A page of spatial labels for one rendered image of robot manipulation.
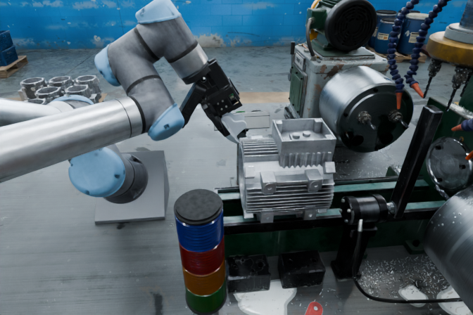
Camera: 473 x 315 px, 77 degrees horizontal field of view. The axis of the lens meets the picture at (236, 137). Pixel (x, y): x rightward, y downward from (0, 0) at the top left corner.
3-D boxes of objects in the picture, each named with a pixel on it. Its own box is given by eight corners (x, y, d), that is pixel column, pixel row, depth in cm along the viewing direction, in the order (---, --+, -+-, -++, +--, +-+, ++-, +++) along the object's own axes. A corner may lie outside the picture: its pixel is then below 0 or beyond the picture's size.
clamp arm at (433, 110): (397, 208, 67) (436, 104, 53) (405, 218, 64) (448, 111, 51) (382, 209, 66) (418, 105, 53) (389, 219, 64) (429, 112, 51)
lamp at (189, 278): (224, 256, 46) (223, 237, 44) (226, 293, 41) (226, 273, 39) (184, 260, 46) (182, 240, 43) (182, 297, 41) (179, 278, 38)
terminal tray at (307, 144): (317, 142, 76) (321, 117, 72) (331, 166, 67) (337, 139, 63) (270, 144, 75) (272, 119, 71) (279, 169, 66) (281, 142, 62)
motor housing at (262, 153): (305, 178, 87) (313, 121, 78) (327, 228, 71) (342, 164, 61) (237, 183, 86) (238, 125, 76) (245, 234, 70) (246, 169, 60)
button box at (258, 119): (266, 128, 97) (265, 112, 97) (270, 127, 90) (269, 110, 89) (213, 131, 95) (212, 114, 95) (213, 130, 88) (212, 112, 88)
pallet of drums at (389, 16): (403, 50, 571) (415, 9, 533) (424, 62, 503) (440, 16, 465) (341, 50, 575) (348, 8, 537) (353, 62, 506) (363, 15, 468)
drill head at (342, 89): (358, 110, 129) (371, 53, 116) (408, 158, 98) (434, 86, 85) (302, 113, 127) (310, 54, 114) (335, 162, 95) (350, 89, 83)
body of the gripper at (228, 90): (244, 108, 66) (215, 62, 60) (211, 126, 67) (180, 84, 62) (240, 95, 72) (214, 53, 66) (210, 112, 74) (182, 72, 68)
